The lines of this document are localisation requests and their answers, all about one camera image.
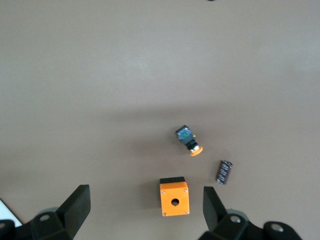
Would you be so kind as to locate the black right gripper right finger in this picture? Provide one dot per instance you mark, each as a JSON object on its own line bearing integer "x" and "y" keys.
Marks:
{"x": 215, "y": 215}

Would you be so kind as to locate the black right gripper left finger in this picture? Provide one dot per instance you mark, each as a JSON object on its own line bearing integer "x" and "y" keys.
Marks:
{"x": 75, "y": 212}

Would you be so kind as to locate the orange push button switch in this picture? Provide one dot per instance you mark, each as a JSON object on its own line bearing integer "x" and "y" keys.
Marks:
{"x": 187, "y": 138}

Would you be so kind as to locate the white drawer cabinet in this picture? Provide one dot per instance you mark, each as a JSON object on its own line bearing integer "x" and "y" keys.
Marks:
{"x": 7, "y": 213}

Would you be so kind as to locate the black cylindrical capacitor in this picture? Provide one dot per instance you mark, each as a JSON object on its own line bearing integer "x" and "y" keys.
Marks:
{"x": 223, "y": 172}

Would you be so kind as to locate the orange box with hole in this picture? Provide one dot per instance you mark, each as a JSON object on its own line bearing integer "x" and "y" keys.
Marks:
{"x": 174, "y": 197}

